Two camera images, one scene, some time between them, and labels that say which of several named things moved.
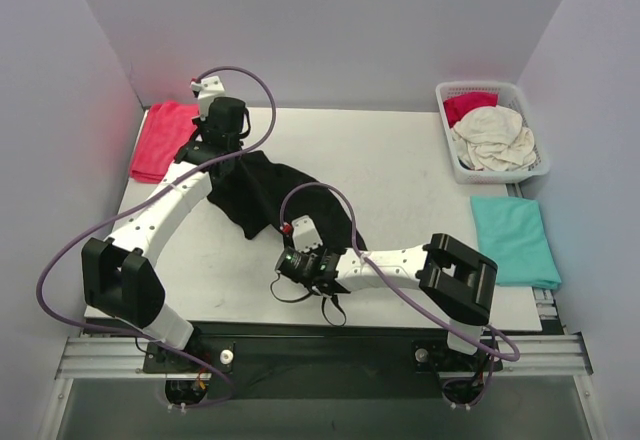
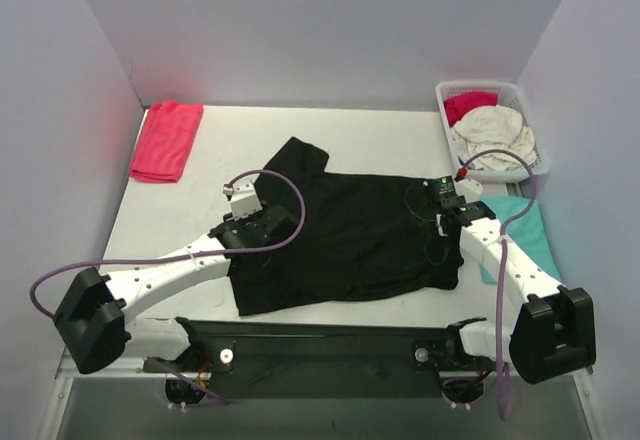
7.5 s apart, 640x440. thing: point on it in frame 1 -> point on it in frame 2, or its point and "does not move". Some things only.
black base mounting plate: [322, 360] does not move
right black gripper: [291, 264] -> [445, 200]
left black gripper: [220, 142] -> [279, 217]
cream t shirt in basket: [494, 138] does not move
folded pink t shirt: [166, 128] does not move
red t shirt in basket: [458, 106] does not move
